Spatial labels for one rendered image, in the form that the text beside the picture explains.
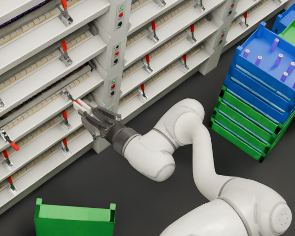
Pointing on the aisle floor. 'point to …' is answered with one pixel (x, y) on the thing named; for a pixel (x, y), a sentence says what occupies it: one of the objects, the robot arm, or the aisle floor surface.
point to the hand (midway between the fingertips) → (82, 107)
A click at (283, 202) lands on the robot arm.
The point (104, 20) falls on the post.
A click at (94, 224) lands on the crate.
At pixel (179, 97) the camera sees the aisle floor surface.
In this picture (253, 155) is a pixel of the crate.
